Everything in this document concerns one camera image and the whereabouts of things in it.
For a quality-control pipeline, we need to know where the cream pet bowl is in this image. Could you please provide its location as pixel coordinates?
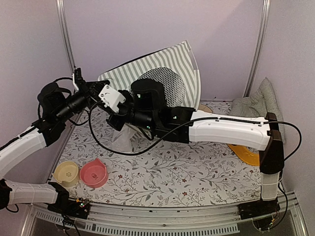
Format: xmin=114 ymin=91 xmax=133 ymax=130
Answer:
xmin=52 ymin=161 xmax=79 ymax=188

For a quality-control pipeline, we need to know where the aluminium frame post left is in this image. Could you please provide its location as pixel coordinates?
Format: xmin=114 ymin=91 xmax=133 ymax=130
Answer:
xmin=56 ymin=0 xmax=77 ymax=73

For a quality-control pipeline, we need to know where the floral table mat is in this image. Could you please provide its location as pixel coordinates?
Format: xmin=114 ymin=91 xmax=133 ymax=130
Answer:
xmin=59 ymin=109 xmax=261 ymax=207

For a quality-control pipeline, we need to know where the yellow double pet bowl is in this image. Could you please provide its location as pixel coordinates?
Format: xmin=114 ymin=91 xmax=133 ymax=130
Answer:
xmin=228 ymin=144 xmax=259 ymax=166

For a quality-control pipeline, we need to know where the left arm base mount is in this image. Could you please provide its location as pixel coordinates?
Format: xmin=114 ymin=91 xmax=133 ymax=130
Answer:
xmin=47 ymin=189 xmax=90 ymax=219

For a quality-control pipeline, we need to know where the green striped pet tent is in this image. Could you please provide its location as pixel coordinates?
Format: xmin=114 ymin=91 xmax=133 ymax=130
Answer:
xmin=96 ymin=40 xmax=202 ymax=153

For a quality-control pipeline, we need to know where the aluminium frame post right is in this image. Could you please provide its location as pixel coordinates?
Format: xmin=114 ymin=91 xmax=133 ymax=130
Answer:
xmin=243 ymin=0 xmax=271 ymax=97

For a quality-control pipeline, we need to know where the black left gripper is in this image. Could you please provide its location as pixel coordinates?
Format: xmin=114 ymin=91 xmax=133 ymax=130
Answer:
xmin=55 ymin=79 xmax=101 ymax=123

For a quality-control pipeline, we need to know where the round wooden floral plate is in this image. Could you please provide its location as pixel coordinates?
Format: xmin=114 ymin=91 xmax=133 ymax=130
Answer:
xmin=198 ymin=104 xmax=213 ymax=114

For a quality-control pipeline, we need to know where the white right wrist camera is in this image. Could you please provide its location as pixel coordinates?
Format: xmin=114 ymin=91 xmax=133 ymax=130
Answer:
xmin=98 ymin=85 xmax=126 ymax=113

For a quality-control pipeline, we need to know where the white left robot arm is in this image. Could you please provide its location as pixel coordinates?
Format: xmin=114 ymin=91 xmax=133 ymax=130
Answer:
xmin=0 ymin=81 xmax=108 ymax=213

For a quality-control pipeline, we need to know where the pink pet bowl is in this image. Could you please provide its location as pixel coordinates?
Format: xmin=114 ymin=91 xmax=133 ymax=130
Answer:
xmin=79 ymin=158 xmax=108 ymax=188

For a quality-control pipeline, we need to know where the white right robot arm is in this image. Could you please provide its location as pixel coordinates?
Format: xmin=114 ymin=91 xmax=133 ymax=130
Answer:
xmin=98 ymin=79 xmax=284 ymax=214

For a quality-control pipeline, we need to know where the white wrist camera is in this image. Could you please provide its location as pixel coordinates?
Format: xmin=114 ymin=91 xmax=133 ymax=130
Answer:
xmin=72 ymin=68 xmax=85 ymax=92
xmin=98 ymin=85 xmax=126 ymax=113

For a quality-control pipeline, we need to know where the aluminium frame post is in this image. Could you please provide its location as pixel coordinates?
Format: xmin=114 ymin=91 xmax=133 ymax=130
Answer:
xmin=56 ymin=0 xmax=77 ymax=73
xmin=243 ymin=0 xmax=271 ymax=97

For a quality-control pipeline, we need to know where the green checked cushion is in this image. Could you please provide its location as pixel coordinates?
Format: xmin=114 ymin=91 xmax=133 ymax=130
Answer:
xmin=229 ymin=77 xmax=287 ymax=144

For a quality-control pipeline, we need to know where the front aluminium rail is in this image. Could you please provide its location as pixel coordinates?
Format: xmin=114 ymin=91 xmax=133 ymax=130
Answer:
xmin=21 ymin=192 xmax=309 ymax=236

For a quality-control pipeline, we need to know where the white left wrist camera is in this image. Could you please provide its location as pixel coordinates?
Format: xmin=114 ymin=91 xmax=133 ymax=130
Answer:
xmin=72 ymin=68 xmax=85 ymax=92

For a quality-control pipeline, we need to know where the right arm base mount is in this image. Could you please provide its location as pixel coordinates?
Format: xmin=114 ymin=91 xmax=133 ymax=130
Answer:
xmin=237 ymin=199 xmax=280 ymax=220

